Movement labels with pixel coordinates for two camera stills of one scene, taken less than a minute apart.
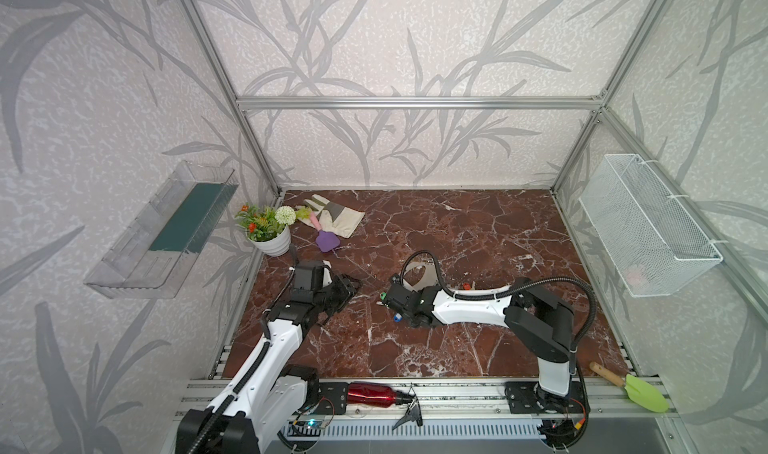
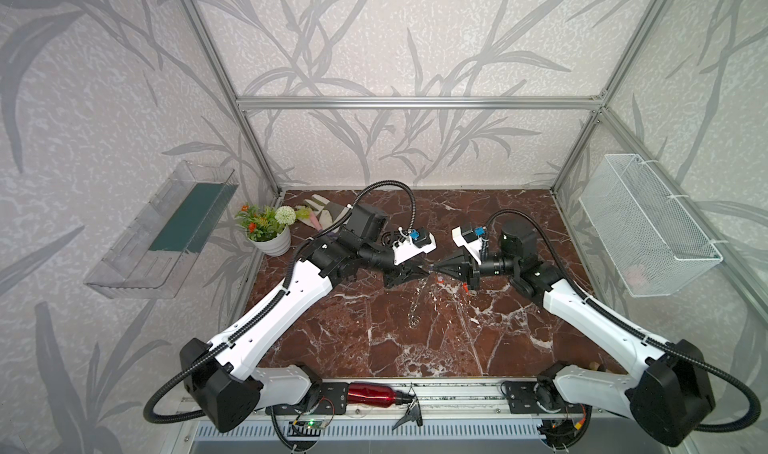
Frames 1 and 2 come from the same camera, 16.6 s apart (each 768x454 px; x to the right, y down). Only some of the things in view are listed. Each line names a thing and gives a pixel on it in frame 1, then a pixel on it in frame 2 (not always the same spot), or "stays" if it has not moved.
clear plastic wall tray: (154, 252) stays
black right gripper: (399, 301) -> (470, 270)
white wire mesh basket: (656, 246) stays
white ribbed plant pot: (276, 246) stays
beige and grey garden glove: (332, 217) stays
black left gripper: (335, 289) -> (392, 271)
